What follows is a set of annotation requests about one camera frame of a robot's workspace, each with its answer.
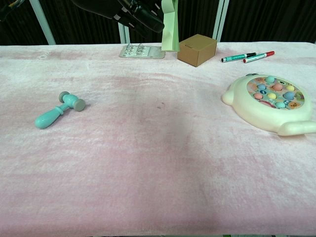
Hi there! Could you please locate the silver blister pill pack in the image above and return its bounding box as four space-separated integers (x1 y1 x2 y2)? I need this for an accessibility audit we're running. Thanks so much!
119 43 166 59

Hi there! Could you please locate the black cap whiteboard marker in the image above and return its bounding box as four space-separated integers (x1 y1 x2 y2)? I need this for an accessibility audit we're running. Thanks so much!
221 52 257 63

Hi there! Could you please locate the teal toy hammer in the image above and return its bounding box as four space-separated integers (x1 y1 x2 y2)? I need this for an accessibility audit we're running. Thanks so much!
34 91 86 129

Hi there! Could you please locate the red cap whiteboard marker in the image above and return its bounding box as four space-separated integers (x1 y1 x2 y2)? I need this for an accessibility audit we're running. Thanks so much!
242 50 275 64

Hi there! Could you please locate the brown cardboard box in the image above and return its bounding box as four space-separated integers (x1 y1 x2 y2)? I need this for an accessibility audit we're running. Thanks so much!
177 34 218 68

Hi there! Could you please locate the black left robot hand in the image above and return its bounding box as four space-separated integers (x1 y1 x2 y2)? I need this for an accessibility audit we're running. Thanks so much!
72 0 165 33

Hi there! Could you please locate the white metal frame post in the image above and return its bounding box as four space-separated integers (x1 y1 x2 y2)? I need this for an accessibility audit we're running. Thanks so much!
29 0 56 45
211 0 232 42
118 22 131 44

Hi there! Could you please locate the light green paper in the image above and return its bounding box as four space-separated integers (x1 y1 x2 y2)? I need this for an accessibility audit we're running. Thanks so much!
161 0 180 52

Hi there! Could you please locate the pink fluffy table cloth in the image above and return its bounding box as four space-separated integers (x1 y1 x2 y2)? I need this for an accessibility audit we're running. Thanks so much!
0 41 316 236

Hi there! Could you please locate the cream whack-a-mole toy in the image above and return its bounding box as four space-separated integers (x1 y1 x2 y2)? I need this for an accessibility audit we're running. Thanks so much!
221 73 316 137

